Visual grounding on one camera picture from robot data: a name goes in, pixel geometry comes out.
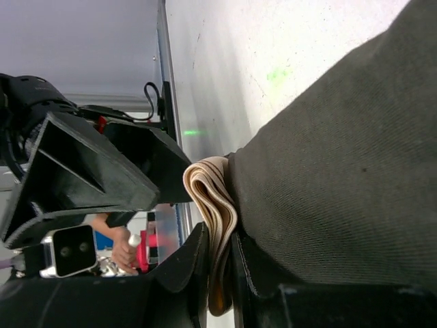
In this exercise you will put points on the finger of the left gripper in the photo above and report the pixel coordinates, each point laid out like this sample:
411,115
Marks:
145,156

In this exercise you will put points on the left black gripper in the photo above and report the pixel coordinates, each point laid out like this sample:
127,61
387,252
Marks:
73,170

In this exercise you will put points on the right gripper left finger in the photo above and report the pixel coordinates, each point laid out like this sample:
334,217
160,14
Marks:
172,295

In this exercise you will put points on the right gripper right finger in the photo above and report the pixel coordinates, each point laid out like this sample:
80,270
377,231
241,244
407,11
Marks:
265,295

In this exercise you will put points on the olive underwear beige waistband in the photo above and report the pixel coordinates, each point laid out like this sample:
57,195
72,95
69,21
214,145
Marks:
340,186

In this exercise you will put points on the person's hand in background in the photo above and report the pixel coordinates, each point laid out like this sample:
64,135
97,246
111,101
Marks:
123,254

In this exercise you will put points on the red white handle tool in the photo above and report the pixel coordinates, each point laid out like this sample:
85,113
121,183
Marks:
147,250

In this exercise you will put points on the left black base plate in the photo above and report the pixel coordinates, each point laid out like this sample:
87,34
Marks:
164,106

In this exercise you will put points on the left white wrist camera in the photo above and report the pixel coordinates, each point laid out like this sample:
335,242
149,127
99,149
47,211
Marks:
68,252

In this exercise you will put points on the aluminium mounting rail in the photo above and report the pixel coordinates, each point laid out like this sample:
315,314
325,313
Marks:
172,217

